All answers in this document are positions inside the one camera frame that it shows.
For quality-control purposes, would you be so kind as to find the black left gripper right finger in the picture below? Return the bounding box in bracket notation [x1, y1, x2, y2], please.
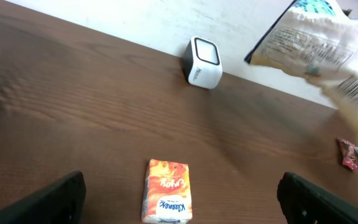
[277, 172, 358, 224]

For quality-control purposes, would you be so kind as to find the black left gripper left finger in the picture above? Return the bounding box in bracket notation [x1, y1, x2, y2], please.
[0, 171, 86, 224]

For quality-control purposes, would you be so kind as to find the white barcode scanner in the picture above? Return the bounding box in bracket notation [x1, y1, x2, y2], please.
[183, 36, 223, 90]

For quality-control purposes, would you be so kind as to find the red Top chocolate bar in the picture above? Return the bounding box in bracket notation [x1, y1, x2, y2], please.
[336, 138, 358, 173]

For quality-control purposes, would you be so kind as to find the large yellow snack bag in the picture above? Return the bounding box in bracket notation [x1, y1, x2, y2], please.
[244, 1, 358, 138]

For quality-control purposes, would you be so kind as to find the small orange snack box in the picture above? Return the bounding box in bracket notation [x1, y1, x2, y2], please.
[141, 159, 193, 224]

